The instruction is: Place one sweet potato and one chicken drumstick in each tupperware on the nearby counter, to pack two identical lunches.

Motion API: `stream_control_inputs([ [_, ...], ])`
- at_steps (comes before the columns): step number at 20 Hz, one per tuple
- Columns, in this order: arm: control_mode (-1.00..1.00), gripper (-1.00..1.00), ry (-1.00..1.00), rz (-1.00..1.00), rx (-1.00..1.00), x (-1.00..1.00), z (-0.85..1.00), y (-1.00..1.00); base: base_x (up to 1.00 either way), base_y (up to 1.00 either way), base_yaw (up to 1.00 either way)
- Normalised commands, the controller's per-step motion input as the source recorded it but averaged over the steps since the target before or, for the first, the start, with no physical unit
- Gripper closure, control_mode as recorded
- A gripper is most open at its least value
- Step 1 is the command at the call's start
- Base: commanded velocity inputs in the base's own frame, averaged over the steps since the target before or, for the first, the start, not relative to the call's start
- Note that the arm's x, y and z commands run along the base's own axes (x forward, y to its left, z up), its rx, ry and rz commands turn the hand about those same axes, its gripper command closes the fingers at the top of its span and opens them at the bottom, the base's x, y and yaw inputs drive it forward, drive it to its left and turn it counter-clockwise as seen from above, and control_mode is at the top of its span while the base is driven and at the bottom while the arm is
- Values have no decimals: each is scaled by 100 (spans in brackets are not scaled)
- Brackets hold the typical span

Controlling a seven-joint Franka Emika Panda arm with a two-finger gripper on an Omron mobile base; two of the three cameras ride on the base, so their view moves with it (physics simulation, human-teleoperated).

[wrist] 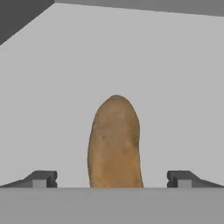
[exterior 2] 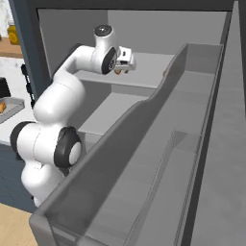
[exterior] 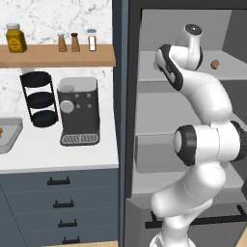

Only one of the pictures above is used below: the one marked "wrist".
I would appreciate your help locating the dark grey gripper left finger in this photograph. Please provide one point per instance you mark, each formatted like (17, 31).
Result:
(40, 176)

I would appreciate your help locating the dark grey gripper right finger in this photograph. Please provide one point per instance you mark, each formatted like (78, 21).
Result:
(183, 176)

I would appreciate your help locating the brown sweet potato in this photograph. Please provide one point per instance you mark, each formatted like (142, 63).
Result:
(115, 145)

